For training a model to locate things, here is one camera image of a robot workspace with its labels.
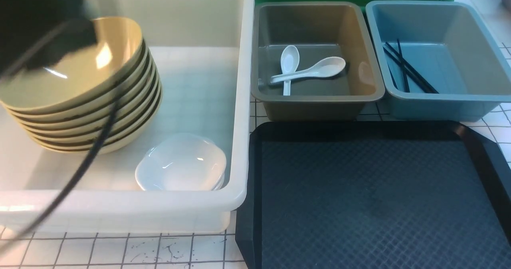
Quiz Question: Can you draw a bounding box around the white spoon in bin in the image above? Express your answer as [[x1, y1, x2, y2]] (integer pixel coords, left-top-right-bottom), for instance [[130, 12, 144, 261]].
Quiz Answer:
[[280, 45, 300, 96]]

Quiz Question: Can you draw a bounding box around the black plastic tray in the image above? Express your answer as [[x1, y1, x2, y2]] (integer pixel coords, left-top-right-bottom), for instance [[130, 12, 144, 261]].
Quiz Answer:
[[235, 121, 511, 269]]

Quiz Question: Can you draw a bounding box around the stacked yellow bowl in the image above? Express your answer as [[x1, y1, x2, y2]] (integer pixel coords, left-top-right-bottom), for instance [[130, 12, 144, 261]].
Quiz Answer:
[[1, 42, 150, 120], [12, 65, 158, 136], [28, 82, 162, 152], [31, 85, 163, 154], [21, 74, 160, 143], [6, 53, 153, 127]]

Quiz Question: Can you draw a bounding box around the bottom stacked yellow bowl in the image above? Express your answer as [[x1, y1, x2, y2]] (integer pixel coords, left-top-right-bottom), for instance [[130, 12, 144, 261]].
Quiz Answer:
[[31, 85, 163, 154]]

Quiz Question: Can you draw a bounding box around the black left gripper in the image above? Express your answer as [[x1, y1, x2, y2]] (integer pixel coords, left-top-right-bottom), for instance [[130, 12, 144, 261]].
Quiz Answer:
[[0, 0, 97, 80]]

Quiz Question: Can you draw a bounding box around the top stacked yellow bowl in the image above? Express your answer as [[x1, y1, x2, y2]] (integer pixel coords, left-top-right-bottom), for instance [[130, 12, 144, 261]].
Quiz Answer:
[[1, 42, 150, 120]]

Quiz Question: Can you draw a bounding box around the white dish in tub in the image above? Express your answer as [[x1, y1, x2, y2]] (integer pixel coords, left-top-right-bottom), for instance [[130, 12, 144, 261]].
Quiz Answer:
[[198, 170, 225, 191]]

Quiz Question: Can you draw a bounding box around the blue plastic bin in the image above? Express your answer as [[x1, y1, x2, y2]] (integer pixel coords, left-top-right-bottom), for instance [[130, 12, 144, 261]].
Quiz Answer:
[[365, 0, 511, 122]]

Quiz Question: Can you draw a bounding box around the grey-brown plastic bin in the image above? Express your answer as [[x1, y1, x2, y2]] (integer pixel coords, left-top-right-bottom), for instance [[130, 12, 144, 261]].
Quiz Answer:
[[251, 2, 385, 121]]

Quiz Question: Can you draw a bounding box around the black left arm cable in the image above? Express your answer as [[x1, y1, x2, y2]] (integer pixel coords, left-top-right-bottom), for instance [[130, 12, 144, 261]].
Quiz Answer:
[[0, 20, 120, 245]]

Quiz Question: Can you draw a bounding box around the yellow noodle bowl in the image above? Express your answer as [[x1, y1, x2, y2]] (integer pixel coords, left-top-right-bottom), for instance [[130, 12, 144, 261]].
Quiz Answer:
[[0, 16, 143, 114]]

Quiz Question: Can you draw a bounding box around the white ceramic soup spoon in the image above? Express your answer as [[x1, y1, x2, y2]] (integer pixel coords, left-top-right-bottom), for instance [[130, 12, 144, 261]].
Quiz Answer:
[[269, 56, 347, 85]]

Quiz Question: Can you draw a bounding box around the black chopstick gold tip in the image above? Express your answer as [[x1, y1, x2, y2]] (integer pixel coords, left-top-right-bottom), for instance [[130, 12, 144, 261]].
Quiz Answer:
[[397, 39, 410, 93], [384, 42, 439, 94]]

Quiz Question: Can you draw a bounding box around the large white plastic tub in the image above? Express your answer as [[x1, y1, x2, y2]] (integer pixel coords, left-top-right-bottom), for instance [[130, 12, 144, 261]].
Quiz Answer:
[[1, 0, 254, 234]]

